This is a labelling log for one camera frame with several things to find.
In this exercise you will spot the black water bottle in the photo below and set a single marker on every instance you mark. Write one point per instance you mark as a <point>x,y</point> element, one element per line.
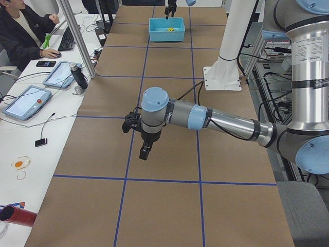
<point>78,76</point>

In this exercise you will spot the small black device with cable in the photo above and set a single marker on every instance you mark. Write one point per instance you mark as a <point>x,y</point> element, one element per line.
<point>40,142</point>

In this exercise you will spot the black keyboard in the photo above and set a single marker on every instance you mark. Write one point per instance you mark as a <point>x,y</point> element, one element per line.
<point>67,41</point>

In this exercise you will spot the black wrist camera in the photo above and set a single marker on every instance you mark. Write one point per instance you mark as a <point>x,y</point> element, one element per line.
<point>132,121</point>

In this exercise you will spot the red cylinder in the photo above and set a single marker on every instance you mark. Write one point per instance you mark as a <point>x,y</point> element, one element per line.
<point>17,215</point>

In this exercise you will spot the black smartphone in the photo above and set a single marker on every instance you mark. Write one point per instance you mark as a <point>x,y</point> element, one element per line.
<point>45,63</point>

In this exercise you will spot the black box with label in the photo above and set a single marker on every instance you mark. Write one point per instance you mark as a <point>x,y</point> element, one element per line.
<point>101,36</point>

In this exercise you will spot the far teach pendant tablet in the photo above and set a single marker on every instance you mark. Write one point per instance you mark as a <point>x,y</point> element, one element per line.
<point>60,76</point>

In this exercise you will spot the teach pendant tablet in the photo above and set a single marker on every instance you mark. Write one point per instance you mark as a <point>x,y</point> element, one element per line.
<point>60,76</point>
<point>28,103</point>

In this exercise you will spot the green toy figure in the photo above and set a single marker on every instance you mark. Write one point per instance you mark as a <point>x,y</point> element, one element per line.
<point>46,43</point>

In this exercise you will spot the light blue plastic bin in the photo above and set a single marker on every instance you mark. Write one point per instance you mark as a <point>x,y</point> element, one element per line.
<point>158,29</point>

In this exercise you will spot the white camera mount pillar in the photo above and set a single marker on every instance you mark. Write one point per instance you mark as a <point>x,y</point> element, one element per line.
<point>224,75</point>

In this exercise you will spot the aluminium frame post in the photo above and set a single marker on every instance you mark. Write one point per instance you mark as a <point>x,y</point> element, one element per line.
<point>74,28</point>

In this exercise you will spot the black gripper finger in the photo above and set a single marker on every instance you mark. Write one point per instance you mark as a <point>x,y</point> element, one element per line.
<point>144,151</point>

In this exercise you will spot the fried egg toy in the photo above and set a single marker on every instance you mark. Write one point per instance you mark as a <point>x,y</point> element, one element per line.
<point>21,163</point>

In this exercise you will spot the grey chair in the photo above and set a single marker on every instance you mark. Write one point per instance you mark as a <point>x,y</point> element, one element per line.
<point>306,212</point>

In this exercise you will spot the near teach pendant tablet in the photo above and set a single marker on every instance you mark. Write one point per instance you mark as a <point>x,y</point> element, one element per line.
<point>28,103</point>

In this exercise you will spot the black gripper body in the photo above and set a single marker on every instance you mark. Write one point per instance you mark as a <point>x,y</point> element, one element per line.
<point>151,136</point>
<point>170,3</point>

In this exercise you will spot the rubber band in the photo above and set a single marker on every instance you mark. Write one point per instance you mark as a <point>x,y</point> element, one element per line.
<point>21,175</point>

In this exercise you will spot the seated person in black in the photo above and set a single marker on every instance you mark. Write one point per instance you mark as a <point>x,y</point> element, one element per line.
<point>23,32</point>

